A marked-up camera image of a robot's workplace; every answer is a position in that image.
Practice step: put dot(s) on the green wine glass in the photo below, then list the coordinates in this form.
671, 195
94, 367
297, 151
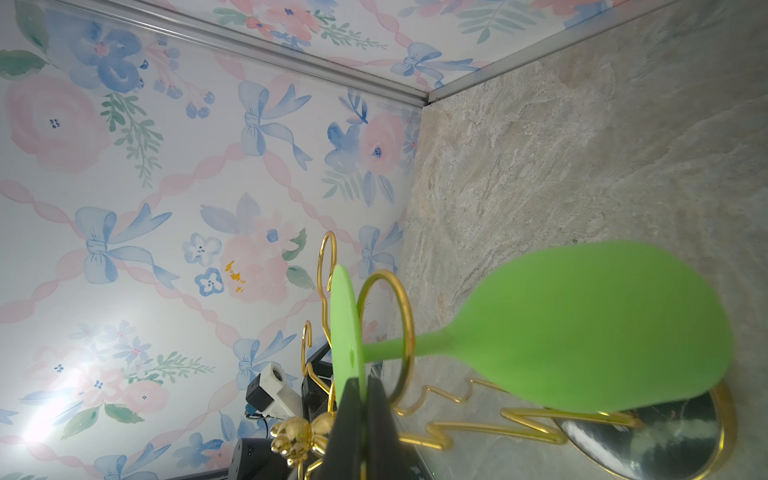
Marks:
596, 327

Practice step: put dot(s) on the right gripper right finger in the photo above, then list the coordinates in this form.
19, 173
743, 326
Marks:
386, 457

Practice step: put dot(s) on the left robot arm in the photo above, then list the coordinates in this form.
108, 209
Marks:
297, 425

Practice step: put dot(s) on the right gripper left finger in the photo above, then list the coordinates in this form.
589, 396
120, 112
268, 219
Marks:
343, 459

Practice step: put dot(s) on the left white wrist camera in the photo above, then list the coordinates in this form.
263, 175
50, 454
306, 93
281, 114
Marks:
271, 396

